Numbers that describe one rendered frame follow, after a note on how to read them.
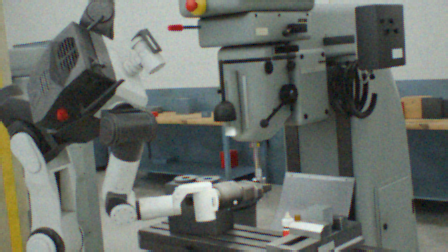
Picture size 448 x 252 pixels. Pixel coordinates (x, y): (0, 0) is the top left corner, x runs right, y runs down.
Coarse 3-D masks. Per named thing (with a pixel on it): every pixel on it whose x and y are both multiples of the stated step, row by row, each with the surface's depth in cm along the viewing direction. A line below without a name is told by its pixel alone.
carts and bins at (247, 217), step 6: (240, 204) 437; (246, 204) 433; (252, 204) 405; (234, 210) 396; (240, 210) 397; (246, 210) 401; (252, 210) 406; (234, 216) 397; (240, 216) 399; (246, 216) 402; (252, 216) 407; (234, 222) 397; (240, 222) 399; (246, 222) 402; (252, 222) 407
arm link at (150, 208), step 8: (128, 200) 194; (136, 200) 199; (144, 200) 198; (152, 200) 198; (160, 200) 199; (168, 200) 199; (136, 208) 197; (144, 208) 197; (152, 208) 197; (160, 208) 198; (168, 208) 198; (136, 216) 196; (144, 216) 197; (152, 216) 198; (160, 216) 199
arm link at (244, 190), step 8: (232, 184) 206; (240, 184) 211; (248, 184) 210; (256, 184) 209; (232, 192) 204; (240, 192) 206; (248, 192) 207; (256, 192) 208; (232, 200) 204; (240, 200) 206; (248, 200) 208
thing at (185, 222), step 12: (180, 180) 234; (192, 180) 234; (204, 180) 230; (216, 180) 229; (228, 180) 234; (168, 192) 236; (180, 204) 233; (168, 216) 237; (180, 216) 234; (192, 216) 231; (216, 216) 226; (228, 216) 233; (180, 228) 235; (192, 228) 232; (204, 228) 229; (216, 228) 226; (228, 228) 233
